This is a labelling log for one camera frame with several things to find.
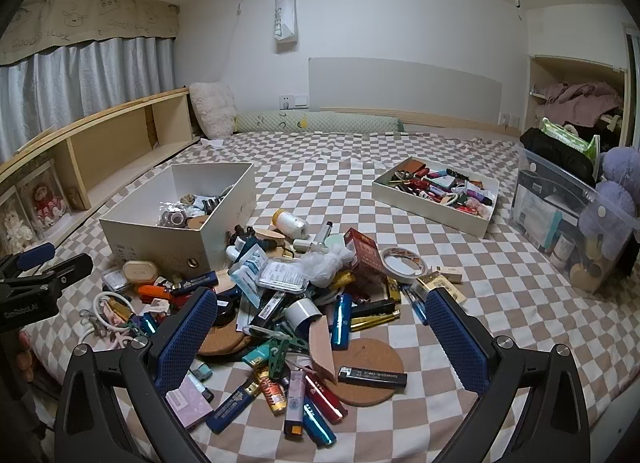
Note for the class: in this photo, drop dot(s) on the shiny blue lighter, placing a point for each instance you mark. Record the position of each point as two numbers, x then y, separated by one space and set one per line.
320 428

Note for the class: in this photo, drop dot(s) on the wooden lid jar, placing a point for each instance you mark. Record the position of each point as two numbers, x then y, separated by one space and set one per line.
270 234

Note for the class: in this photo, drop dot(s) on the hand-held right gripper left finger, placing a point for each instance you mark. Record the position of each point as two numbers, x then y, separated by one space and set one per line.
187 338

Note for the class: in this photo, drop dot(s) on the wooden bed frame rail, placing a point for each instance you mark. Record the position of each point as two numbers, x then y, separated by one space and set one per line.
450 123

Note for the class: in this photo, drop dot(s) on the white shallow box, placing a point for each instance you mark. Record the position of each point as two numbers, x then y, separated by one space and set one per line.
430 213

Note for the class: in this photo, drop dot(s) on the white plastic bag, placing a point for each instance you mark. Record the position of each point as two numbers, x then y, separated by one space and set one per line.
327 265

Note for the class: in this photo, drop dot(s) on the gold packet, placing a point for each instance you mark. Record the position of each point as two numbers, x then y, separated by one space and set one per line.
442 285

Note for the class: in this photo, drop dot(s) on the green plastic clip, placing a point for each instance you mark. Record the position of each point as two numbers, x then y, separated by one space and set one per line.
280 355

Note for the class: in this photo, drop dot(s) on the white tissue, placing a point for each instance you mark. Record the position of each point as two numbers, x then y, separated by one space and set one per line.
212 143

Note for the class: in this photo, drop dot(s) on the pink clothes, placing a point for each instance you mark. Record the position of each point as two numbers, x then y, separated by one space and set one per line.
580 100

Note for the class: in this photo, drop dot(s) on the red patterned box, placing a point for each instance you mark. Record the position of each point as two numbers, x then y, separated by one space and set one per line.
365 258

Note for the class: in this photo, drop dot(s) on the mint round compact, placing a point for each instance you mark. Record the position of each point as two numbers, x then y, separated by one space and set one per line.
335 242

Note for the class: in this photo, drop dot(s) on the wooden bedside shelf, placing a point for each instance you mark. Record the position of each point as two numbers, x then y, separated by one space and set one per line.
110 143

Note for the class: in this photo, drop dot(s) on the purple card packet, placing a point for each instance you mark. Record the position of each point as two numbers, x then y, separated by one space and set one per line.
187 403

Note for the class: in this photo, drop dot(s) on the white fluffy pillow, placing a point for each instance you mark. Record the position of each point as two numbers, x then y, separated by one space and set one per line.
212 110

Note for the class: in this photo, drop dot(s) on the dark hair clip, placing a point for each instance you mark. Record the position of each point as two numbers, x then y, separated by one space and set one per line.
241 234

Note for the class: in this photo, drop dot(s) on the green wipes pack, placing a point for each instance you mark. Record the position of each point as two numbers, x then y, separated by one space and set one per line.
570 135

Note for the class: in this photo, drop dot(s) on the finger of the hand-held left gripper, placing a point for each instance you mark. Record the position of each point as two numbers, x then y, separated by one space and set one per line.
35 253
65 270

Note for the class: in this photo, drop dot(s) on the beige printed valance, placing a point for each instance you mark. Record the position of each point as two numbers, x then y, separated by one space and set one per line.
75 23

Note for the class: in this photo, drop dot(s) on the round cork coaster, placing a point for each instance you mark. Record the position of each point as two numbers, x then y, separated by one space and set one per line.
372 355
225 340

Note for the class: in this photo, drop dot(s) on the white headboard panel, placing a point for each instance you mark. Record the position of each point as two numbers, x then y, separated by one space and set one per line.
400 88

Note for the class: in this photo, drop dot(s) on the orange patterned lighter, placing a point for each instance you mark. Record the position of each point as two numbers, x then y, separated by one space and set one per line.
272 395

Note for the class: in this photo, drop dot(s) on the beige oval case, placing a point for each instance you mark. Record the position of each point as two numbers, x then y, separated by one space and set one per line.
140 270

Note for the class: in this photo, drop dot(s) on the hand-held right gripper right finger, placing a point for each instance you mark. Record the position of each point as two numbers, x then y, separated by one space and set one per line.
455 338

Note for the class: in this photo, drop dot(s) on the black clothes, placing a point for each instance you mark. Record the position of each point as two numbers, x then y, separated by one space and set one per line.
555 153

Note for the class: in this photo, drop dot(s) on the beige foam wedge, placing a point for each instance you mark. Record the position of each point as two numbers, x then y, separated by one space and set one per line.
322 348

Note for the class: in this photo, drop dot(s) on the clear plastic storage bin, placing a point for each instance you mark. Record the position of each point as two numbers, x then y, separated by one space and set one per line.
550 213

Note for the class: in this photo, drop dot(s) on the silver tape roll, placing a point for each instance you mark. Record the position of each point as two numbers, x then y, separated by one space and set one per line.
302 313

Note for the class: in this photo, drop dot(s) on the orange utility knife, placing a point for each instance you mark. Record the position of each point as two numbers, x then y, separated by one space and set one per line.
155 293

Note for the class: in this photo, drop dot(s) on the white cardboard box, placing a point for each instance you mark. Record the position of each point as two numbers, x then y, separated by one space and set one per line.
145 238

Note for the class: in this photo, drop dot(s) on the grey curtain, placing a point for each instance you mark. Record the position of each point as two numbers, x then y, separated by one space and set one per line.
75 78

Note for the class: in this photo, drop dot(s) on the person's left hand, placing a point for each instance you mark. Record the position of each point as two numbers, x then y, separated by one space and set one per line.
25 358

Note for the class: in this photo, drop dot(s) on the black round compact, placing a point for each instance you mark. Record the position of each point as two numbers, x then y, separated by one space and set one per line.
229 310

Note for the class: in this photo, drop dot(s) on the purple black lighter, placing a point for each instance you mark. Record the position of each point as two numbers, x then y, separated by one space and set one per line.
295 403

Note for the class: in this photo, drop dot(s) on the purple plush toy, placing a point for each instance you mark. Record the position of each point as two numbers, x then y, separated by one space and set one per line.
617 193

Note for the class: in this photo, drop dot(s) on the clear grey lighter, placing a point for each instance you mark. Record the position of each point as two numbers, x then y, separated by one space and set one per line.
322 233

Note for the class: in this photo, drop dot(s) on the heap of small colourful trinkets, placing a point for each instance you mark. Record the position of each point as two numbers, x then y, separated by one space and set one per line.
440 188

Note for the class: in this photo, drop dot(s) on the white doll display case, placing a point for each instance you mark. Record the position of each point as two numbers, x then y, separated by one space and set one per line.
15 230

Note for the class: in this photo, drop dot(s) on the red doll display case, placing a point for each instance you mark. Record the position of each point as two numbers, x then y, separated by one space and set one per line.
47 203

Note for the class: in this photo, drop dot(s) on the white hanging bag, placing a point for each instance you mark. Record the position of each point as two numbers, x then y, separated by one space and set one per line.
285 13

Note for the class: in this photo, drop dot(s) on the blue lighter white print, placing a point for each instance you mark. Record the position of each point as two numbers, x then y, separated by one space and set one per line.
341 320

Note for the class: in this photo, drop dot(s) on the checkered bedsheet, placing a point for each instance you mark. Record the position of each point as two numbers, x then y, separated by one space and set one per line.
320 168

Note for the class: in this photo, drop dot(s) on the white wall switch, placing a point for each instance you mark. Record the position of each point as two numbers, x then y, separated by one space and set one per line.
294 102

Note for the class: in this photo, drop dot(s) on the green bolster pillow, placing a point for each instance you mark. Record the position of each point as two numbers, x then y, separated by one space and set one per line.
325 122

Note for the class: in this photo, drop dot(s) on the dark blue gold-print lighter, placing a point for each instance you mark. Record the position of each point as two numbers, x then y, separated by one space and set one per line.
232 405

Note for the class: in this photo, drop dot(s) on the dark red printed lighter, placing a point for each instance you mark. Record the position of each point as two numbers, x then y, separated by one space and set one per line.
325 398

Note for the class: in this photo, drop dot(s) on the wooden wardrobe shelf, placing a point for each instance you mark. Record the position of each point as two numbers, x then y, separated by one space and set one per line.
540 73

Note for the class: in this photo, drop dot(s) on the blue pen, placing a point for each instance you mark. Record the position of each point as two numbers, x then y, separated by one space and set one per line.
417 305

